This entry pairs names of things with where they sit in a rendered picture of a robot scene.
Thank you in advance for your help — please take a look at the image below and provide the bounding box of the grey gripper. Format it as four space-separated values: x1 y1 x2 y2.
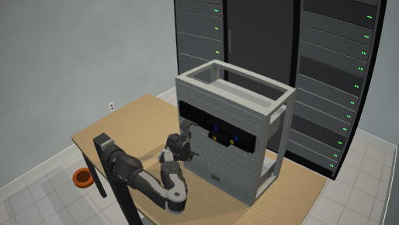
165 119 199 161

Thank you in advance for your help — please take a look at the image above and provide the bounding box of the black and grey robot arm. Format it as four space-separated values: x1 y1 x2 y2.
100 139 188 215

